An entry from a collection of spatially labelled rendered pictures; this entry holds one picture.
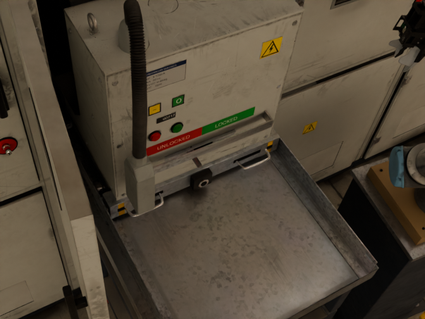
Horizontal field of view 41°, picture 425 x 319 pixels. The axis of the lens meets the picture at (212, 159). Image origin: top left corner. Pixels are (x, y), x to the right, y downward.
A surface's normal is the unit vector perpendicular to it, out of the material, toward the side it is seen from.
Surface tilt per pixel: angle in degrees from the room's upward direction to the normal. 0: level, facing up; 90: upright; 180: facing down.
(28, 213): 90
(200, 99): 90
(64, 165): 0
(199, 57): 90
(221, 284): 0
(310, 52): 90
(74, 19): 0
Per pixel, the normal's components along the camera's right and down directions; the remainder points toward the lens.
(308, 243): 0.08, -0.59
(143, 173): 0.47, 0.34
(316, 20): 0.49, 0.73
